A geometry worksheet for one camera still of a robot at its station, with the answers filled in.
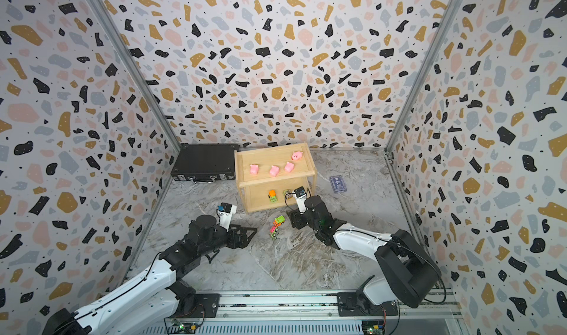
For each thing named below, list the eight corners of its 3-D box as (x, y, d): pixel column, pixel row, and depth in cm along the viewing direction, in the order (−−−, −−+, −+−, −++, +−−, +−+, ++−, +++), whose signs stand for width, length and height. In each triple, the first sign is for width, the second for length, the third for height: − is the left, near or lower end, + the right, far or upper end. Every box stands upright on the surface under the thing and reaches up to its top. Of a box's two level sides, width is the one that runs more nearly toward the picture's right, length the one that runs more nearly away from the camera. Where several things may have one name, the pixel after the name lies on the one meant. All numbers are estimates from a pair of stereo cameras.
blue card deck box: (334, 193, 106) (334, 191, 105) (329, 178, 112) (329, 176, 111) (346, 191, 107) (347, 189, 105) (340, 177, 113) (341, 174, 111)
